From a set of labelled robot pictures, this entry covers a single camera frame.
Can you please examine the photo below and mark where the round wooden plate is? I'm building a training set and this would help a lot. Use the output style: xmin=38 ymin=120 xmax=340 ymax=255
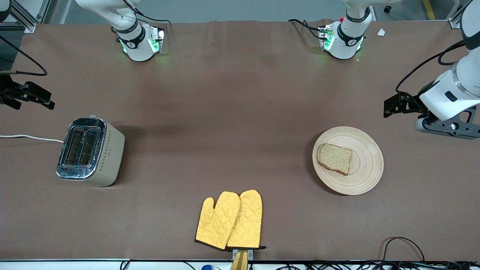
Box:
xmin=312 ymin=126 xmax=384 ymax=195

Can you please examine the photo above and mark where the brown toast slice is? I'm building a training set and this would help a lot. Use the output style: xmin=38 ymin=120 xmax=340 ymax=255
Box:
xmin=317 ymin=143 xmax=353 ymax=176

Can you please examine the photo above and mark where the silver beige toaster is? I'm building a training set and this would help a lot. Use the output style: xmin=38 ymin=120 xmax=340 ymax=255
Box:
xmin=56 ymin=115 xmax=125 ymax=187

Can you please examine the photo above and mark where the brown table cover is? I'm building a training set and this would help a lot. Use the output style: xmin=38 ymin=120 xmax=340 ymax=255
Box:
xmin=0 ymin=19 xmax=480 ymax=262

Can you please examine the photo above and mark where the yellow quilted oven mitt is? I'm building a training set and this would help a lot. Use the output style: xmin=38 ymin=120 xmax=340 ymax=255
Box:
xmin=226 ymin=189 xmax=267 ymax=250
xmin=195 ymin=191 xmax=241 ymax=251

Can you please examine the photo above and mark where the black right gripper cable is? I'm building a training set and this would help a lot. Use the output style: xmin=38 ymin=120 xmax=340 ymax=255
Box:
xmin=0 ymin=34 xmax=48 ymax=77

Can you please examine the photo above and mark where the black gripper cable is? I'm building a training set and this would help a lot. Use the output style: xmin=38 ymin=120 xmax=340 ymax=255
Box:
xmin=0 ymin=34 xmax=48 ymax=77
xmin=396 ymin=40 xmax=467 ymax=109

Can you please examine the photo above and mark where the white toaster power cord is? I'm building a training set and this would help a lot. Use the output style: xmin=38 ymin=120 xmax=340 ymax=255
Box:
xmin=0 ymin=134 xmax=64 ymax=143

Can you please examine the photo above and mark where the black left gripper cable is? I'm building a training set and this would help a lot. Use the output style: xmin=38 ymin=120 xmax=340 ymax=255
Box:
xmin=396 ymin=40 xmax=467 ymax=109

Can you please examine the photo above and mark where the aluminium frame profile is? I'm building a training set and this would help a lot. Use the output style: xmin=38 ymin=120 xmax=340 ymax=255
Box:
xmin=7 ymin=0 xmax=52 ymax=33
xmin=449 ymin=0 xmax=467 ymax=29

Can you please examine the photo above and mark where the black looped cable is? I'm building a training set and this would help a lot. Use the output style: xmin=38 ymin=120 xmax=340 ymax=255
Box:
xmin=382 ymin=237 xmax=425 ymax=263

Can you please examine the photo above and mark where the black left base cable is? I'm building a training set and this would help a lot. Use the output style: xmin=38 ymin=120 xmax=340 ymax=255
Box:
xmin=288 ymin=18 xmax=329 ymax=41

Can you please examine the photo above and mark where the black base cable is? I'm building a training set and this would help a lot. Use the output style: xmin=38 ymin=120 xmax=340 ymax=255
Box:
xmin=288 ymin=18 xmax=329 ymax=41
xmin=124 ymin=0 xmax=171 ymax=27

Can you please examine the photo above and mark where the black right base cable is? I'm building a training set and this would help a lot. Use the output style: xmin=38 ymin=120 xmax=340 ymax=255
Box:
xmin=124 ymin=0 xmax=171 ymax=27

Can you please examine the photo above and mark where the black cable bundle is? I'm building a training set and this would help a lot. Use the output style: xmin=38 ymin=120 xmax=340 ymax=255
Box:
xmin=277 ymin=260 xmax=480 ymax=270

